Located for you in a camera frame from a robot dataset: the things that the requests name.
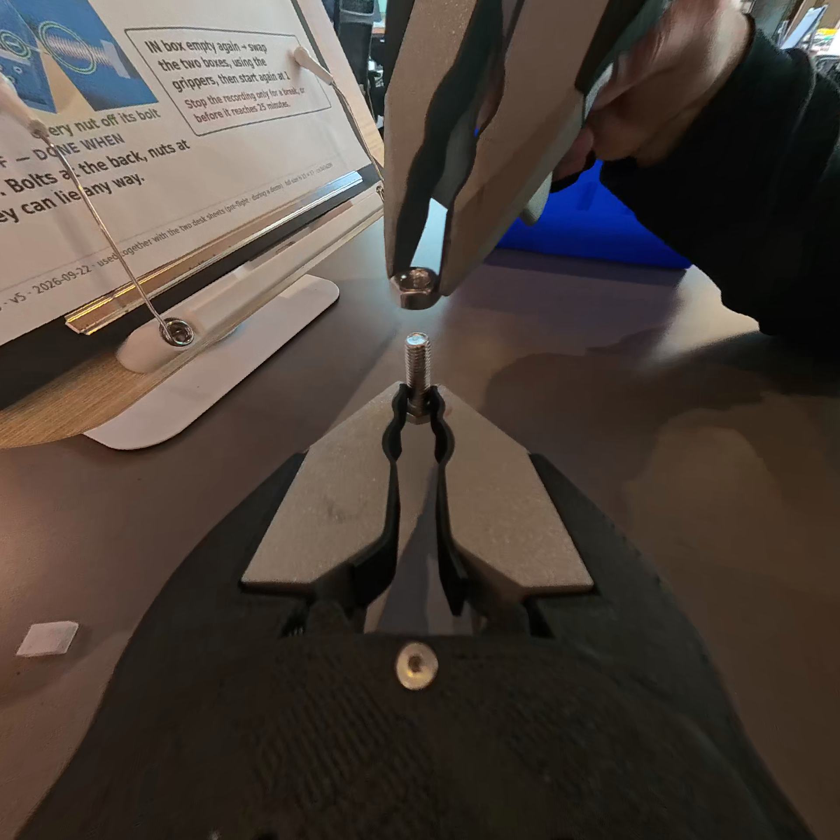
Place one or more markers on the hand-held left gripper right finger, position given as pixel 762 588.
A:
pixel 512 511

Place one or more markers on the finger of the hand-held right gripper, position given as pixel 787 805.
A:
pixel 407 131
pixel 512 170

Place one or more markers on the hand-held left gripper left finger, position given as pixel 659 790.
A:
pixel 328 511

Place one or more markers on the steel hex nut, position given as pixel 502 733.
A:
pixel 412 288

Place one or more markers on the steel hex bolt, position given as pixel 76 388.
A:
pixel 417 367

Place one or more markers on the person's right forearm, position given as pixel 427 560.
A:
pixel 754 196

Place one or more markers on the person's right hand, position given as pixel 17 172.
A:
pixel 669 78

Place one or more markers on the blue plastic bin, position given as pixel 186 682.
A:
pixel 591 228

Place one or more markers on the instruction sheet on stand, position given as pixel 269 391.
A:
pixel 249 353

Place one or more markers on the printed instruction sheet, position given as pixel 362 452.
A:
pixel 229 163

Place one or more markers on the small white square pad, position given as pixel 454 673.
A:
pixel 48 638

